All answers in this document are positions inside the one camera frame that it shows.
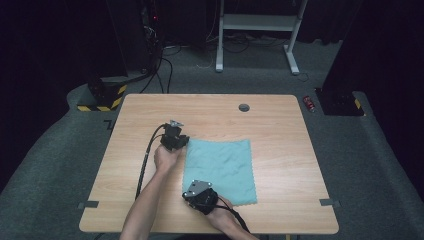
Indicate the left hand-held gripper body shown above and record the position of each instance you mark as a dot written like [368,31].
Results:
[170,138]

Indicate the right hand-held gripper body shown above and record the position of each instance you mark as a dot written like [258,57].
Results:
[203,198]

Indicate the teal cloth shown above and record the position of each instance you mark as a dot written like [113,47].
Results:
[220,170]

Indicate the person's left hand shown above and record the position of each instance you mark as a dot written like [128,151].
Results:
[166,160]

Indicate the person's right hand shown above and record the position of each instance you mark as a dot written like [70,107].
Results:
[221,215]

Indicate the black floor tape mark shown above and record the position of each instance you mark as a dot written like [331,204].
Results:
[110,125]

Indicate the grey table grommet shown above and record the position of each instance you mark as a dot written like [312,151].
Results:
[244,107]

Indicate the black yellow striped stand base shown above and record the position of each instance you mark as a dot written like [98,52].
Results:
[103,96]

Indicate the grey tape strip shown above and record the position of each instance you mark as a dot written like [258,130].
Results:
[88,204]
[329,202]

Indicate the dark equipment rack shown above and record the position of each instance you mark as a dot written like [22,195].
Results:
[140,33]

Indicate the red can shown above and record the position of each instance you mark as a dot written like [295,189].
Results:
[309,103]

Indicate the white metal desk frame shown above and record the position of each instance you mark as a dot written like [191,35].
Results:
[258,22]

